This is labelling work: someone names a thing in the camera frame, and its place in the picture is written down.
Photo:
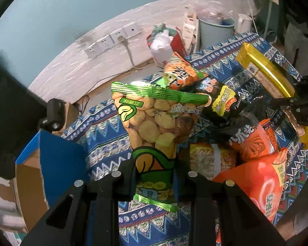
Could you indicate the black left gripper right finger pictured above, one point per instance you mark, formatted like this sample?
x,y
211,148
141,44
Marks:
x,y
240,221

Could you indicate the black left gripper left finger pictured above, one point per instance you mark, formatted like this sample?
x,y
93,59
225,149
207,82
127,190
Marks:
x,y
87,214

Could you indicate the red orange chip bag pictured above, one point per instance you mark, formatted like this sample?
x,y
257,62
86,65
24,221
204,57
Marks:
x,y
261,179

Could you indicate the yellow red snack bag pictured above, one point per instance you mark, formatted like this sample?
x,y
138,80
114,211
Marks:
x,y
211,159

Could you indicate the orange black snack bag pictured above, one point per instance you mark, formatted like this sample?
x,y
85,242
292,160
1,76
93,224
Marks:
x,y
252,138

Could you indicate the gold long snack package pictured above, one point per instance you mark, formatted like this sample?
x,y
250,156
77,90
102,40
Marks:
x,y
273,80

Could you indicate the green broad bean snack bag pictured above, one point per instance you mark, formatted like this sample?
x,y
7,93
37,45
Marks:
x,y
157,120

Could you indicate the blue cardboard box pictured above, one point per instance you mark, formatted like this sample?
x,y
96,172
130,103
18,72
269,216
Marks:
x,y
45,170

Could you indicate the blue patterned bed cloth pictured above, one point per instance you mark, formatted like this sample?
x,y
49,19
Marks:
x,y
106,143

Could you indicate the black yellow snack bag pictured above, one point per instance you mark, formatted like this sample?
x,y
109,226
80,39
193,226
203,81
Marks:
x,y
222,100

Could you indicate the grey blue waste bin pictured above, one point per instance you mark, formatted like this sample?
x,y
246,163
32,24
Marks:
x,y
215,26

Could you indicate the black dark furniture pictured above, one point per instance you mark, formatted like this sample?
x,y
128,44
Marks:
x,y
20,112

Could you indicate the orange green snack bag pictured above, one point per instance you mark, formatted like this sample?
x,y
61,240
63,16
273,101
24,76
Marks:
x,y
178,73

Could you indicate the white cardboard carton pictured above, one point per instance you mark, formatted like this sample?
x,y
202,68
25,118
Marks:
x,y
190,30

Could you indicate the white wall socket strip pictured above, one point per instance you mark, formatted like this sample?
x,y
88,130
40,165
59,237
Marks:
x,y
109,41

